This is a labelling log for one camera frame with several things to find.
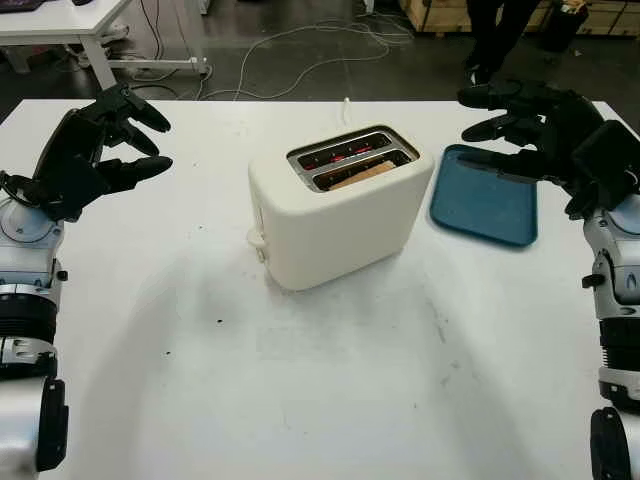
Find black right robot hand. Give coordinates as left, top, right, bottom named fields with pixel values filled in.
left=457, top=78, right=608, bottom=220

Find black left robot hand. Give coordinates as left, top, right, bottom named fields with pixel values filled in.
left=33, top=82, right=174, bottom=195

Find person with black trousers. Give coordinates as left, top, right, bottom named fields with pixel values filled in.
left=462, top=0, right=527, bottom=87

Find brown toast slice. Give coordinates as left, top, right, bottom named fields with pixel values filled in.
left=329, top=159, right=397, bottom=191

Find cream two-slot toaster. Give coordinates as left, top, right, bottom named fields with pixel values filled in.
left=247, top=123, right=435, bottom=292

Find white desk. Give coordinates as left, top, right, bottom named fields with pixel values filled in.
left=0, top=0, right=214, bottom=92

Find blue plastic tray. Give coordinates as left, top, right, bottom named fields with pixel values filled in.
left=428, top=143, right=541, bottom=249

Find stacked wooden crates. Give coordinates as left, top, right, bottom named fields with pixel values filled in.
left=399, top=0, right=640, bottom=39

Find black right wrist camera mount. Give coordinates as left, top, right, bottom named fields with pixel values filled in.
left=569, top=119, right=640, bottom=212

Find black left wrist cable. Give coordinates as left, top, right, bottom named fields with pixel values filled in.
left=0, top=169, right=49, bottom=207

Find black hanging desk cable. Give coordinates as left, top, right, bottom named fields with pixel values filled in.
left=139, top=0, right=169, bottom=61

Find grey floor cable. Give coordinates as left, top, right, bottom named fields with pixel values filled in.
left=194, top=19, right=417, bottom=101

